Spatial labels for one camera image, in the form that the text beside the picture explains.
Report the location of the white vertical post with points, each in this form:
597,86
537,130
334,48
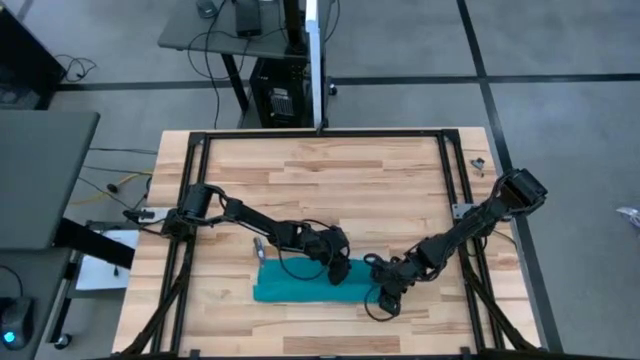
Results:
315,75

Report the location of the black aluminium table frame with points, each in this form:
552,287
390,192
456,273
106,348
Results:
250,134

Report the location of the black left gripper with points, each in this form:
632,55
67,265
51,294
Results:
322,245

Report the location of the black power adapter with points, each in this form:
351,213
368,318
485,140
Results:
248,20

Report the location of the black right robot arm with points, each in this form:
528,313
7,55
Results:
475,220

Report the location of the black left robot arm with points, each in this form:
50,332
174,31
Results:
255,217

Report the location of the black monitor pole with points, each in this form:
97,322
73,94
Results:
295,25

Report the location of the large grey desk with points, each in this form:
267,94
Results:
40,175

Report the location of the teal towel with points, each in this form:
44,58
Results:
290,290

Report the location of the black computer tower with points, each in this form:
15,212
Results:
265,90

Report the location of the white panel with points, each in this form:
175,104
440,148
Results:
100,275

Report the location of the black cabinet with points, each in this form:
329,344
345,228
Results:
20,55

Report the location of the black caster wheel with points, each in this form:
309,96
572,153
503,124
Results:
332,90
63,341

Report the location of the grey standing desk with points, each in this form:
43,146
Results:
180,35

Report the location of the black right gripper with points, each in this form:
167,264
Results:
397,275

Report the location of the grey computer mouse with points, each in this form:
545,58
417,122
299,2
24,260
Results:
206,7

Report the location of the black mouse with light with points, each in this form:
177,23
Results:
17,320

